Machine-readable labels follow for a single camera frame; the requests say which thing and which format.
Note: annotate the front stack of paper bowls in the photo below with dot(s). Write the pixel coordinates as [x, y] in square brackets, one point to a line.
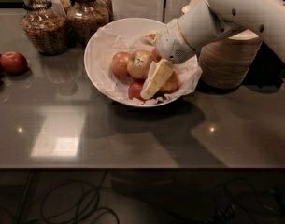
[225, 63]

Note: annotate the stack of paper bowls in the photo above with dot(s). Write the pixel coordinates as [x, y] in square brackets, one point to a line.
[192, 4]
[225, 63]

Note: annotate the red apple on table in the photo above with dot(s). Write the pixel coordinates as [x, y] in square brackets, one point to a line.
[13, 63]

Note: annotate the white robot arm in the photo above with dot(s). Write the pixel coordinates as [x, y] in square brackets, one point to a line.
[211, 21]

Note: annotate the right yellow apple in bowl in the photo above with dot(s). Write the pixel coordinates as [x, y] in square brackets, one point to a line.
[171, 85]

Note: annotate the white napkin dispenser left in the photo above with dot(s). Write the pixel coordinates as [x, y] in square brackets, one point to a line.
[150, 9]

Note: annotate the top yellow-red apple with sticker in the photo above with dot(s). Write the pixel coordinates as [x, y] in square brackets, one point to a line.
[139, 63]

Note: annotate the rear stack of paper bowls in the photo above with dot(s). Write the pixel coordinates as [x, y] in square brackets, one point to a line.
[192, 4]

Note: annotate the back red apple in bowl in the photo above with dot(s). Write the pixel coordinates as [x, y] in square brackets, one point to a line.
[155, 53]

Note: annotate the left red apple in bowl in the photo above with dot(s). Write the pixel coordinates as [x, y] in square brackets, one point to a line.
[119, 64]

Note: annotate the glass granola jar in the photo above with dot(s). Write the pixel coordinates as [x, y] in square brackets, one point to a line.
[45, 29]
[86, 17]

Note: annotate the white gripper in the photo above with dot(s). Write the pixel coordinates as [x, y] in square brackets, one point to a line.
[172, 44]

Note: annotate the white paper liner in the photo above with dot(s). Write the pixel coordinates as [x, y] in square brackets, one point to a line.
[108, 47]

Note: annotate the white bowl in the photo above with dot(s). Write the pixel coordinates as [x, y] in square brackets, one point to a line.
[129, 25]

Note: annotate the front glass granola jar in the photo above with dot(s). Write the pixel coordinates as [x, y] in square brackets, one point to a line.
[45, 29]

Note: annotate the red apple in bowl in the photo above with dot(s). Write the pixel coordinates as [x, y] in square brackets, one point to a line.
[119, 64]
[155, 53]
[135, 89]

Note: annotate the middle glass granola jar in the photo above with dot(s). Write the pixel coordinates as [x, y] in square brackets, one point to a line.
[86, 17]

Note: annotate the front red apple in bowl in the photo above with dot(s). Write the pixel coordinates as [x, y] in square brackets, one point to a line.
[135, 89]

